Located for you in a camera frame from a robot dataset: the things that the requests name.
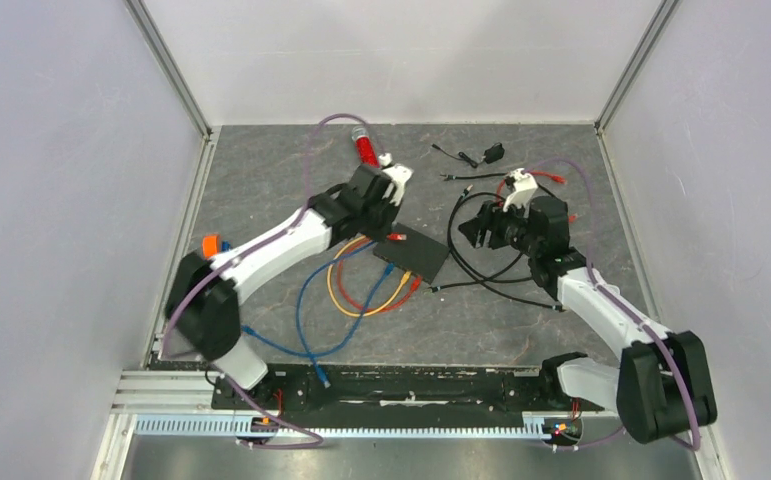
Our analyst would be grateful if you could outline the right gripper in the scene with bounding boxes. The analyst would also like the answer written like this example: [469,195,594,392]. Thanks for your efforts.
[458,195,540,258]

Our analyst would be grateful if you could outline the black cable teal collar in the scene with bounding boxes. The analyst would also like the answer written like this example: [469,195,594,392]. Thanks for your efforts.
[426,184,533,296]
[427,185,563,312]

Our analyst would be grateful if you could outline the black network switch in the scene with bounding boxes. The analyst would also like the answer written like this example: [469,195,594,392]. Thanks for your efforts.
[373,223,449,285]

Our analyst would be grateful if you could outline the yellow ethernet cable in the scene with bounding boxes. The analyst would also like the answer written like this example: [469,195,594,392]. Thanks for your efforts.
[326,235,414,319]

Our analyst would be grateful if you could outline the short red ethernet cable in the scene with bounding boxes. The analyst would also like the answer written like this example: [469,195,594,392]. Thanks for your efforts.
[336,233,424,314]

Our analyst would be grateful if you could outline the long blue ethernet cable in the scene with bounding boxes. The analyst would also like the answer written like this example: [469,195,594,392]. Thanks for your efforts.
[295,241,398,390]

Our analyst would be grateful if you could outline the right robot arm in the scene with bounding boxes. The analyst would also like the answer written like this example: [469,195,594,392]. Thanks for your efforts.
[458,196,718,451]

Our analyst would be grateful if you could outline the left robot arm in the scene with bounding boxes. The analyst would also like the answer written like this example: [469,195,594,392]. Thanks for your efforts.
[164,164,413,408]

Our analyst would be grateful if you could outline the red glitter tube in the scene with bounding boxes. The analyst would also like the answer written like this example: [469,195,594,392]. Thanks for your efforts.
[351,125,380,168]

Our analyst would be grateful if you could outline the black power adapter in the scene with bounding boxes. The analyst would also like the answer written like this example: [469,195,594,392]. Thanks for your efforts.
[431,142,505,169]

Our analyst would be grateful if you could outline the blue orange toy bricks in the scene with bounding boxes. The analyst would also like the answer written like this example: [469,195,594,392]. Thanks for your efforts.
[201,234,231,259]

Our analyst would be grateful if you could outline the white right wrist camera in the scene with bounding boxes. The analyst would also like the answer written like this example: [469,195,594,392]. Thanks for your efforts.
[503,169,538,212]

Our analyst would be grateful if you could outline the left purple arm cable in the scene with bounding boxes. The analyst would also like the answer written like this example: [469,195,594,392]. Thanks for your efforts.
[161,113,327,450]

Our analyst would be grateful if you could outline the far red ethernet cable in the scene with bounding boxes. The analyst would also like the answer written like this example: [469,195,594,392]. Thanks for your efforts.
[495,170,580,223]

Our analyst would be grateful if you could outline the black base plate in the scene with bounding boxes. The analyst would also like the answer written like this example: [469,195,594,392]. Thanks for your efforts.
[248,363,600,429]

